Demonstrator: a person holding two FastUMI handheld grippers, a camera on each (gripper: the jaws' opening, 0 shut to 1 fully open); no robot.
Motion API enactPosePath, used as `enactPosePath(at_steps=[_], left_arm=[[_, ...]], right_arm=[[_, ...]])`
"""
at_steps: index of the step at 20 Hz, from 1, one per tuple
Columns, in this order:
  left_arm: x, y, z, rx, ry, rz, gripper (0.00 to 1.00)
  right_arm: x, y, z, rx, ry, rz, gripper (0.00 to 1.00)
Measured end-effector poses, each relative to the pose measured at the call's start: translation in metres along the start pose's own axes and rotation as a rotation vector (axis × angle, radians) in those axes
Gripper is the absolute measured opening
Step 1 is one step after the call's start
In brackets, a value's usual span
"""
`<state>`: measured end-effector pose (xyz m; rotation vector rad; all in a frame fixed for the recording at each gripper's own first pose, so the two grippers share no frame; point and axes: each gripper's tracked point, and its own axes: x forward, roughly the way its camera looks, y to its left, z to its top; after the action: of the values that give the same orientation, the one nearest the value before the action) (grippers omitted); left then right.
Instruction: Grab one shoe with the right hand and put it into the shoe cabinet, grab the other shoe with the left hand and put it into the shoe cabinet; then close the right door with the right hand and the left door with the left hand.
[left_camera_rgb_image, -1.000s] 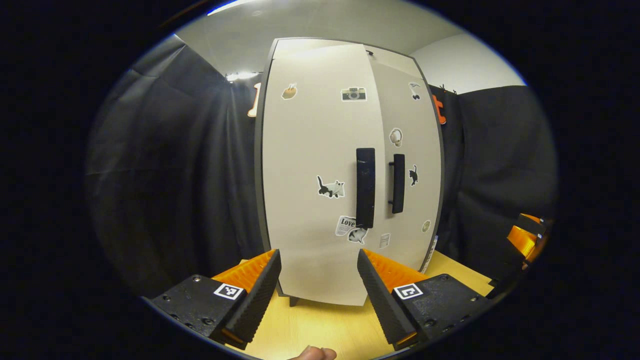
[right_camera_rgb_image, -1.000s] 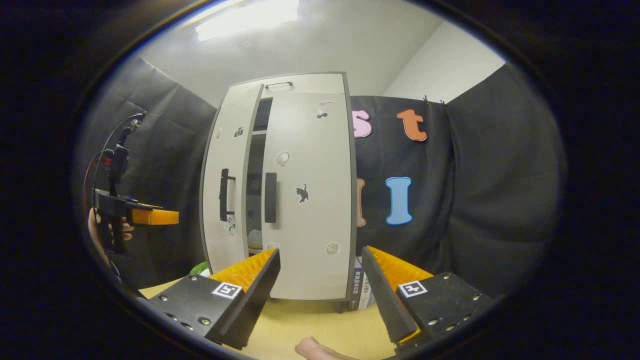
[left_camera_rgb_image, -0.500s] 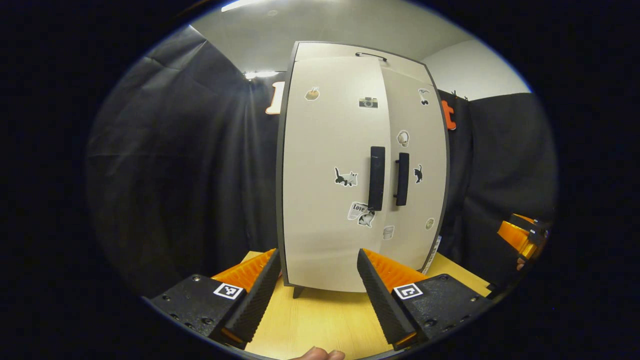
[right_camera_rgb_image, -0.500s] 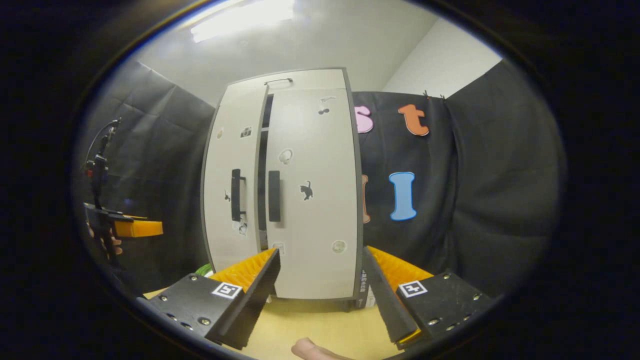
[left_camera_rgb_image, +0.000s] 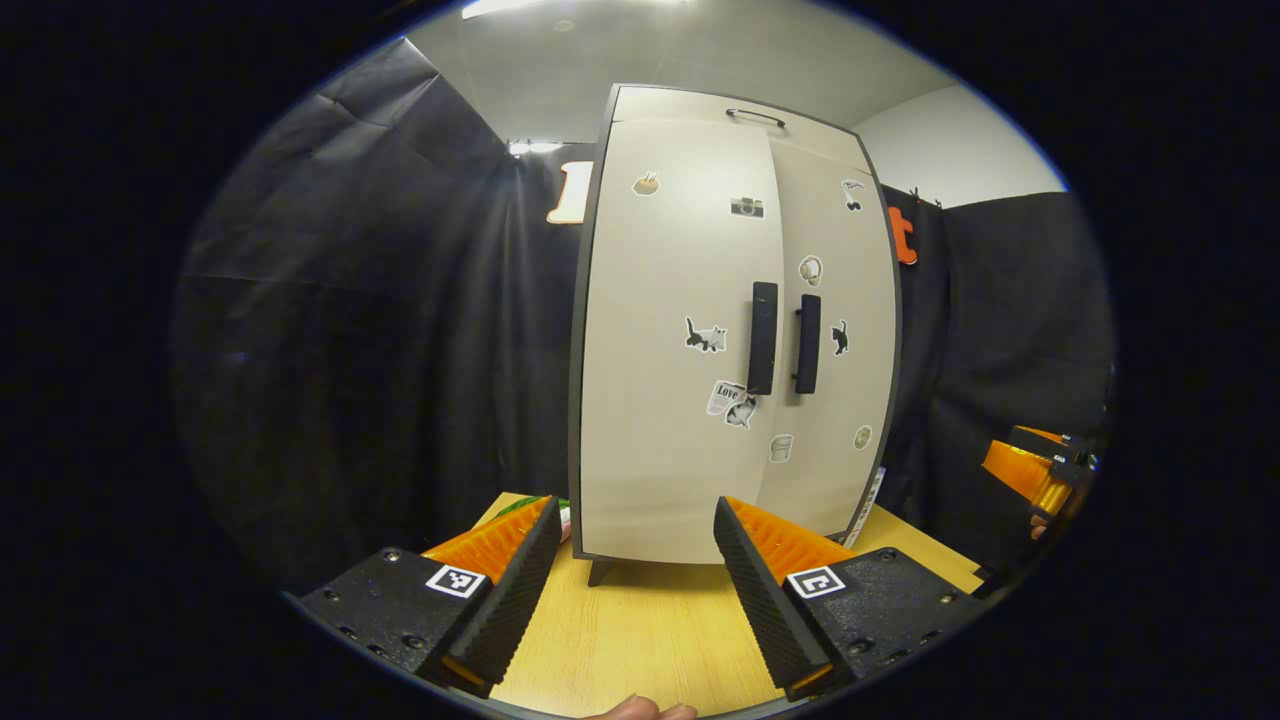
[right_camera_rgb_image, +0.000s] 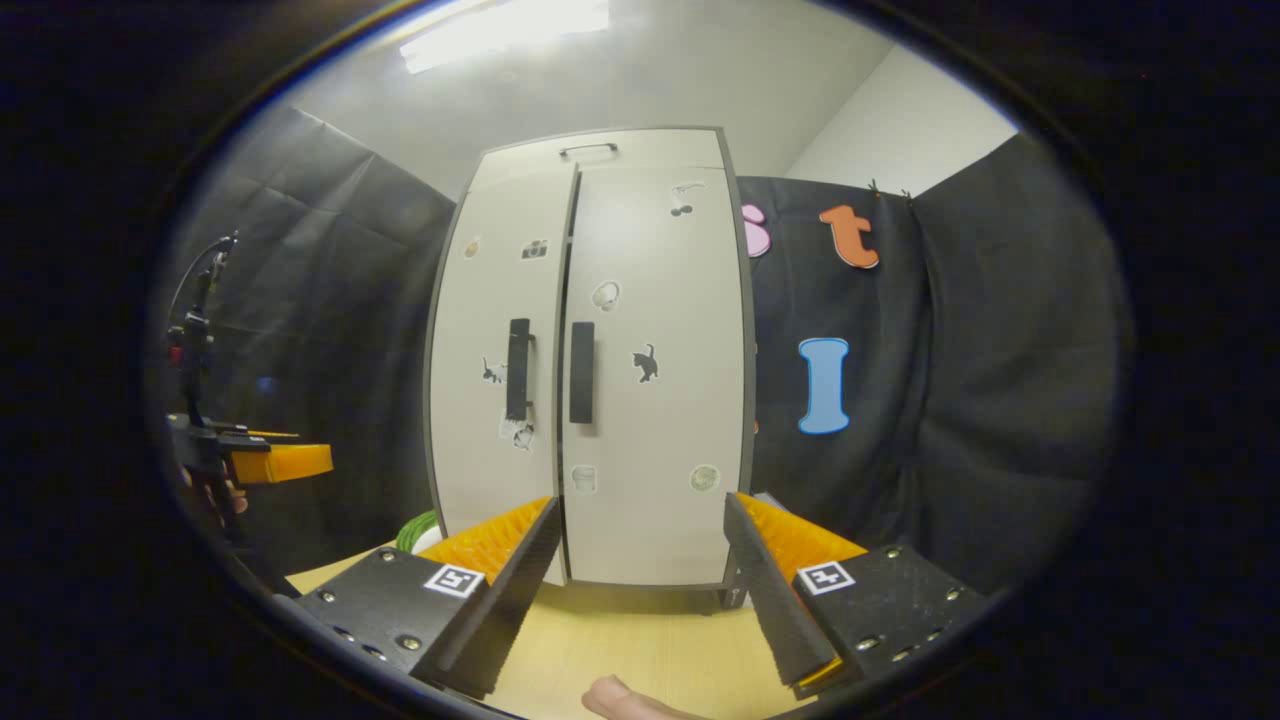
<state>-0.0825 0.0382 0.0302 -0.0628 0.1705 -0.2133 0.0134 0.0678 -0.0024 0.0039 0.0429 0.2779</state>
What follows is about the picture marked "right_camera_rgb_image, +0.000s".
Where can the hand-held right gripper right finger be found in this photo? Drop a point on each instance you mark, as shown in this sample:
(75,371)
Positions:
(765,600)

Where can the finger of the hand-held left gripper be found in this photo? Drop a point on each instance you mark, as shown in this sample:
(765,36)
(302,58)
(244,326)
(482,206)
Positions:
(290,463)
(260,434)

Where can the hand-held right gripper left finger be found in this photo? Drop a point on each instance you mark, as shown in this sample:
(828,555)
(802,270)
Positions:
(510,610)

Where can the white cabinet door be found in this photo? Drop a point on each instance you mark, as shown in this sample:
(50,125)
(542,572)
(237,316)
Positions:
(470,300)
(680,440)

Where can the white shoe cabinet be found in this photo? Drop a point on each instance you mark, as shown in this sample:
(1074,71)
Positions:
(640,150)

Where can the black backdrop cloth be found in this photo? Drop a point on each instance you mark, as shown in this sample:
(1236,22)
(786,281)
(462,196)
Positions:
(1000,380)

